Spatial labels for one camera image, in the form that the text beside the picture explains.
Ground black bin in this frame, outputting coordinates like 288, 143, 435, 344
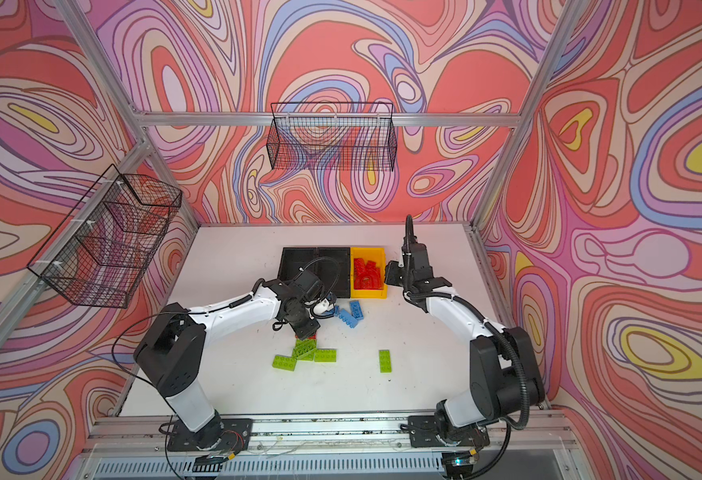
277, 247, 319, 282
312, 247, 351, 299

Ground blue lego brick diagonal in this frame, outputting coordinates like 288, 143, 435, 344
336, 309, 359, 328

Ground green lego brick left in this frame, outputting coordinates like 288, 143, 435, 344
272, 355, 297, 371

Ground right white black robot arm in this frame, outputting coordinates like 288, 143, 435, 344
385, 216, 545, 446

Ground left wire basket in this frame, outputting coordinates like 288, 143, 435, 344
26, 165, 182, 308

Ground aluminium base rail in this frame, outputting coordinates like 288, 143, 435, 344
71, 410, 594, 479

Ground middle black bin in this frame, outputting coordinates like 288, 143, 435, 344
312, 247, 351, 299

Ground yellow plastic bin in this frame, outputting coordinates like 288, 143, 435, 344
350, 247, 387, 300

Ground green lego brick top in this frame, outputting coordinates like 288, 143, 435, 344
292, 338, 317, 361

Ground green lego brick right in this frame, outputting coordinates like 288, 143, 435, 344
313, 349, 337, 363

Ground lone green lego brick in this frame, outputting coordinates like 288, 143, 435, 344
378, 350, 393, 373

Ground wire basket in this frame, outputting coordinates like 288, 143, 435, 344
26, 165, 182, 308
266, 101, 398, 172

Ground blue lego brick right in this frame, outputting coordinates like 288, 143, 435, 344
349, 300, 364, 320

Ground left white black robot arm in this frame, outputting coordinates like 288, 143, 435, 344
133, 256, 343, 451

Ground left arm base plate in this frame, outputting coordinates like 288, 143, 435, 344
168, 418, 254, 452

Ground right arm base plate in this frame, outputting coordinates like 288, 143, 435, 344
400, 415, 491, 450

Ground back wire basket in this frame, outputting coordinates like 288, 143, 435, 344
266, 101, 398, 172

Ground left black bin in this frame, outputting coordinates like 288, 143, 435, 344
277, 247, 319, 282

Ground red arch lego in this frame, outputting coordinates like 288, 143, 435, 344
353, 257, 382, 290

